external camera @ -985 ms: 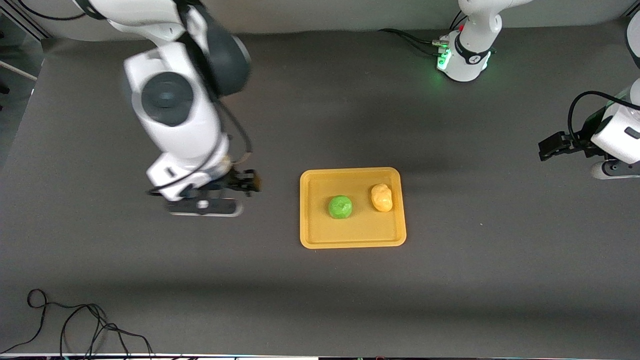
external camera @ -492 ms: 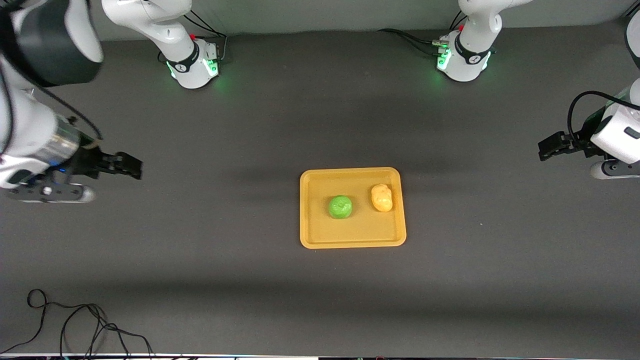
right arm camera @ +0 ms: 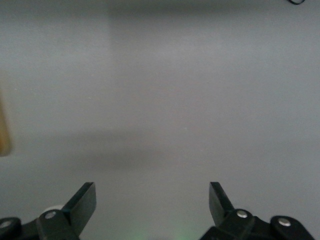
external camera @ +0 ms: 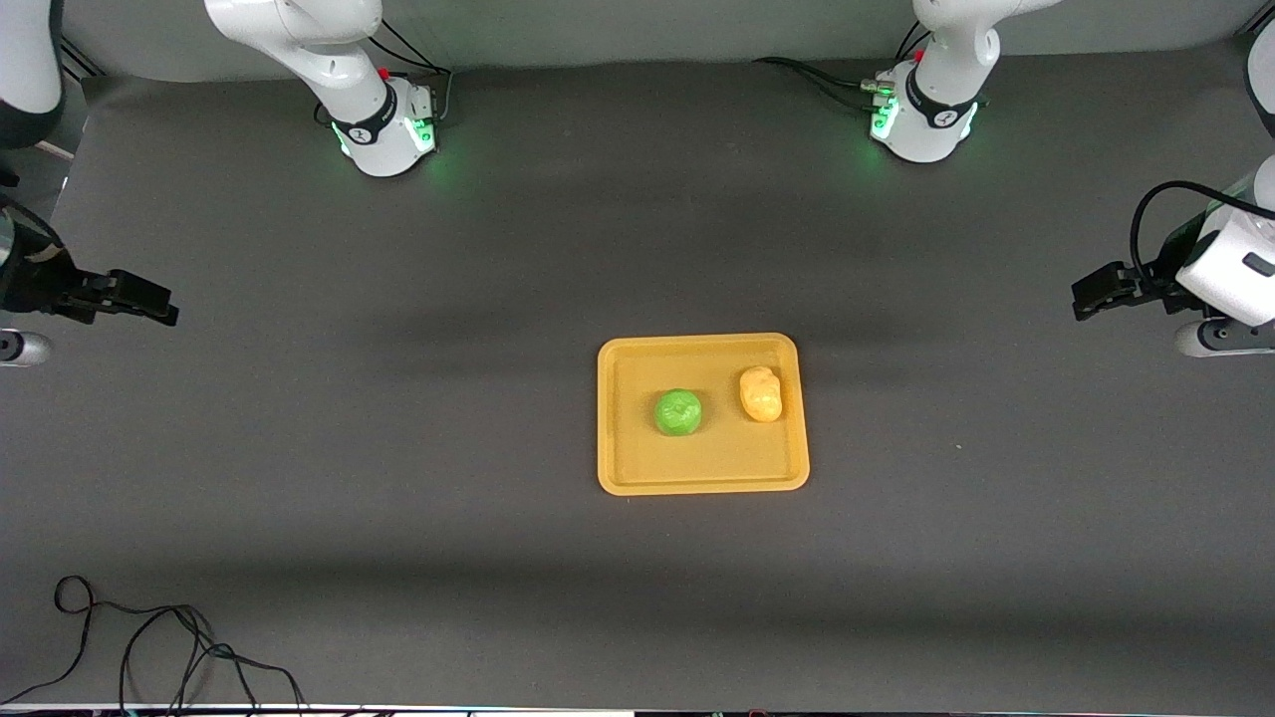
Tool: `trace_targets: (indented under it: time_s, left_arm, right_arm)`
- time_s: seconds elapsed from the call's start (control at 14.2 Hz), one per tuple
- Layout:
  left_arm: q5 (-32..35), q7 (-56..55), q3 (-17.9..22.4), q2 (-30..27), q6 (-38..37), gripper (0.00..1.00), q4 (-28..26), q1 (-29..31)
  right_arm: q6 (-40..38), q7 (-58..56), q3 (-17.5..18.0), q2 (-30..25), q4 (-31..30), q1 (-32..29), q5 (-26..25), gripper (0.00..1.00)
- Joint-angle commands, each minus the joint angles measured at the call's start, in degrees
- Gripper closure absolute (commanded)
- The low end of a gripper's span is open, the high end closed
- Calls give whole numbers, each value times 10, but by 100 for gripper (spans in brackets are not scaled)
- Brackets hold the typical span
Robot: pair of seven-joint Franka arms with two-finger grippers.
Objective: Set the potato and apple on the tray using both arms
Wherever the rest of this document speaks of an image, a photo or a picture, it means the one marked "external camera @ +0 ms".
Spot black diagonal cable pair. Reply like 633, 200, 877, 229
60, 35, 106, 83

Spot black left arm wrist cable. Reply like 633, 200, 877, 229
1130, 180, 1275, 292

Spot thin black loose cable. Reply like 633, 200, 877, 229
0, 575, 310, 713

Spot dark grey table mat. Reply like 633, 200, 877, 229
0, 45, 1275, 710

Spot black arm base cables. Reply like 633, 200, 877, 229
314, 18, 455, 128
754, 22, 932, 113

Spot yellow plastic tray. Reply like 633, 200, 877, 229
597, 333, 811, 497

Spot black left arm base cables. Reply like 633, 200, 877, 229
754, 22, 932, 113

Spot black right arm base cables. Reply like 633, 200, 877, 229
314, 18, 455, 128

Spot green apple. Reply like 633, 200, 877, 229
652, 387, 704, 437

